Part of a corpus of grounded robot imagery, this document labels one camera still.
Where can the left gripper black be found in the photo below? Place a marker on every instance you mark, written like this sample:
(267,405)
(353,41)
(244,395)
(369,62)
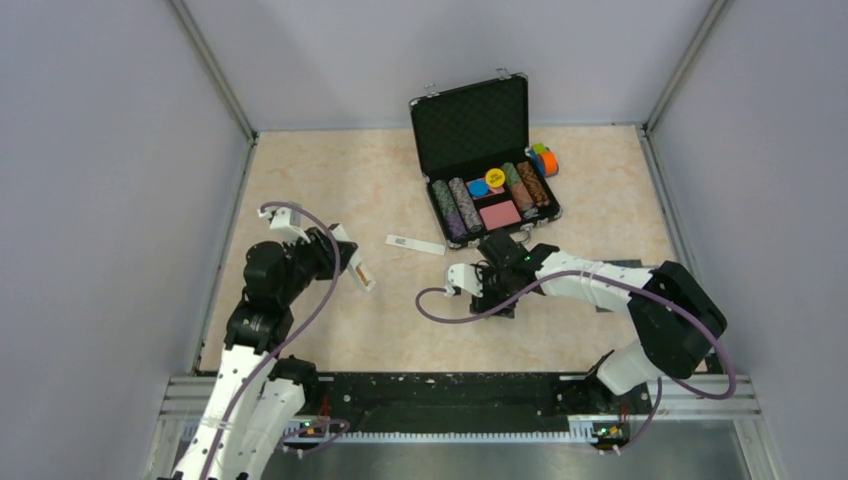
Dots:
(321,247)

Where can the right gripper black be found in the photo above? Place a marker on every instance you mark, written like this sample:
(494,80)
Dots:
(487,303)

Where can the white battery cover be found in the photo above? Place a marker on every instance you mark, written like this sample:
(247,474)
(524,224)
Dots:
(416,245)

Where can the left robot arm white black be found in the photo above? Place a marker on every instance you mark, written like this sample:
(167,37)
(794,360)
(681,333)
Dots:
(257,393)

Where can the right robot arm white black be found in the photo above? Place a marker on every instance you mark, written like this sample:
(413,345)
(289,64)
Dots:
(674,318)

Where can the pink card deck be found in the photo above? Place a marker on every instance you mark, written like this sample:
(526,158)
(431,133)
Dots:
(499,215)

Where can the blue round chip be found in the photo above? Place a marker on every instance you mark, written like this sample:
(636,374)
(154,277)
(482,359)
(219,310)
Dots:
(478,188)

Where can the yellow big blind chip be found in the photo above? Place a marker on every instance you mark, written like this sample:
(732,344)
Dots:
(495,178)

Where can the grey lego baseplate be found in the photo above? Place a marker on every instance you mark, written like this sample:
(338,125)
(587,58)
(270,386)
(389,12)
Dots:
(625,263)

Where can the green toy block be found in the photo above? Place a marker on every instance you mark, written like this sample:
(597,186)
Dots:
(540,149)

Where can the black poker chip case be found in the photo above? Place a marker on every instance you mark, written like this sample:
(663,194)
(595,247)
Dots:
(462,133)

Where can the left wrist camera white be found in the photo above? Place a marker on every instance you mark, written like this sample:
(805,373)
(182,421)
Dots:
(285,223)

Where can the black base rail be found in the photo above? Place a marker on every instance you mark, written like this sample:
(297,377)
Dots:
(459,404)

